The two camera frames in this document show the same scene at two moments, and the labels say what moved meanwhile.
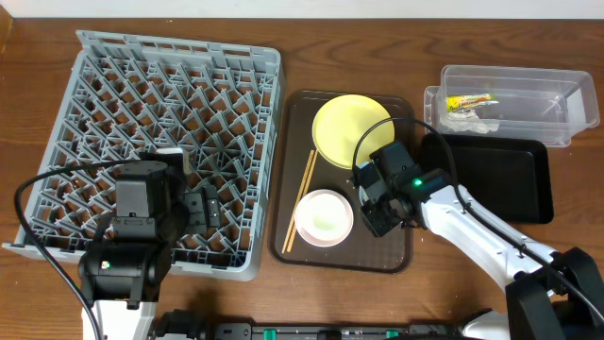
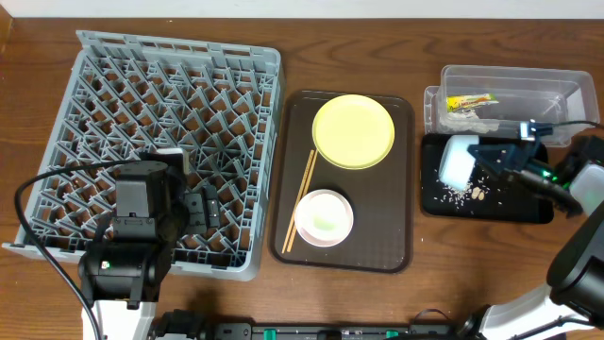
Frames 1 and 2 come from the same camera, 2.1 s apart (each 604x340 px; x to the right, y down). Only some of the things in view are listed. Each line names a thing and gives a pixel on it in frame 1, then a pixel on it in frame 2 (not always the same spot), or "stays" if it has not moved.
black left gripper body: x=201 y=211 stays
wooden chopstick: x=296 y=202 stays
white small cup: x=324 y=216 stays
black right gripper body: x=377 y=213 → x=511 y=158
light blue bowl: x=362 y=195 → x=457 y=164
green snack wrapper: x=455 y=103 stays
